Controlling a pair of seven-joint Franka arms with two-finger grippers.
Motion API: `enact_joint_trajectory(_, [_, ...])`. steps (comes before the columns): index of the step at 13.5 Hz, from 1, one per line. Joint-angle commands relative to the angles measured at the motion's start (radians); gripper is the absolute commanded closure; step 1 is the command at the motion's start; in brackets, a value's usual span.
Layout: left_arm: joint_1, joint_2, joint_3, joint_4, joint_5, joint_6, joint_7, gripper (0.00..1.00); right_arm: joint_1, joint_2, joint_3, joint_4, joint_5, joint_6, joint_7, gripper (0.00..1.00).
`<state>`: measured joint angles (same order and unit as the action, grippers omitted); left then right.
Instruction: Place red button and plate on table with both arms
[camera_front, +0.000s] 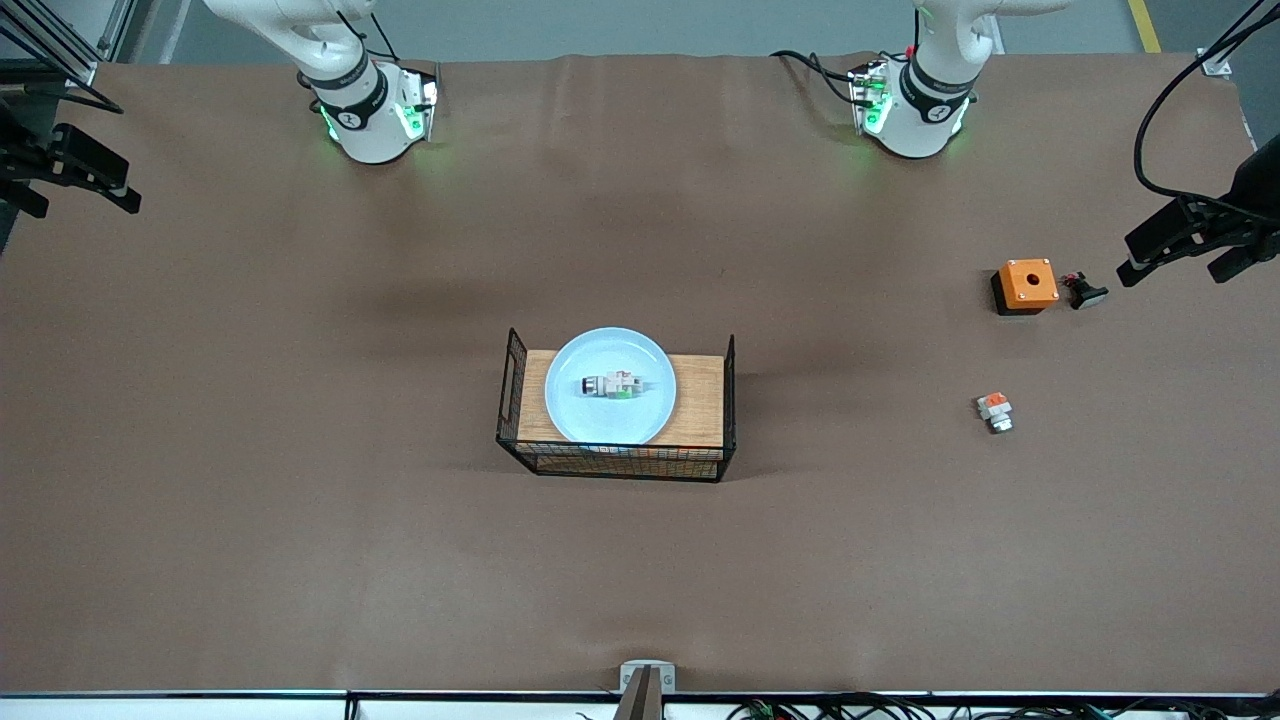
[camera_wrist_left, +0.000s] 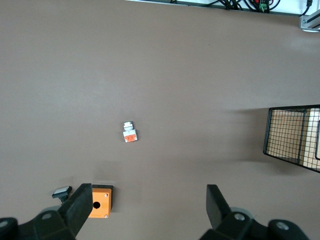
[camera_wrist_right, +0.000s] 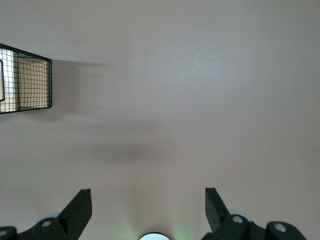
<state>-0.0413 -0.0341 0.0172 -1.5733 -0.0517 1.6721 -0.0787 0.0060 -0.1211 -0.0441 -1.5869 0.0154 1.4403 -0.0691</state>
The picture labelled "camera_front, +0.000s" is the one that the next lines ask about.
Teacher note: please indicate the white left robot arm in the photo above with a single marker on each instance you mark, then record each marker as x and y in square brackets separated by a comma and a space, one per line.
[925, 115]

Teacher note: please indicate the black push button head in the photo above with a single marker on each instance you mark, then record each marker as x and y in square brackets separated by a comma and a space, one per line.
[1085, 291]

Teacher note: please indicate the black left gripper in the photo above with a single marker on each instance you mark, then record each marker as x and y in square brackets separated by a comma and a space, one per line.
[1258, 188]

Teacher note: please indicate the orange button enclosure box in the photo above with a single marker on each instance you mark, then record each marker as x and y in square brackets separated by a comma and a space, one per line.
[1027, 284]

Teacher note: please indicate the white table edge rail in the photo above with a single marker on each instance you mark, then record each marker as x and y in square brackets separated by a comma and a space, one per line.
[200, 705]

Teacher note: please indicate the red push button switch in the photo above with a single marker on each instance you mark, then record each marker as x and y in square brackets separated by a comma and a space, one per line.
[615, 385]

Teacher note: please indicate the wooden board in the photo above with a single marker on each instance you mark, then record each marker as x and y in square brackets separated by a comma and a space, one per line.
[700, 400]

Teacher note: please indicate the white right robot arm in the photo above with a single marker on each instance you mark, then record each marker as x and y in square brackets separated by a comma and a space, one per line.
[370, 125]

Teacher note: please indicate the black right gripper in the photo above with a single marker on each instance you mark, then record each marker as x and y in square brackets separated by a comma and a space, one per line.
[12, 148]

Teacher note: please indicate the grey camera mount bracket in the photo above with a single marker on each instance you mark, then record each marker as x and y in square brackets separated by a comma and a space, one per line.
[647, 680]

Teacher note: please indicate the light blue round plate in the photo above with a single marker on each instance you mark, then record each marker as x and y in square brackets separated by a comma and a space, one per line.
[600, 420]

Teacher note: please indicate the orange grey contact block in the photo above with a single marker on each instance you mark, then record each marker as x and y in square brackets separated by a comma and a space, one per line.
[995, 411]

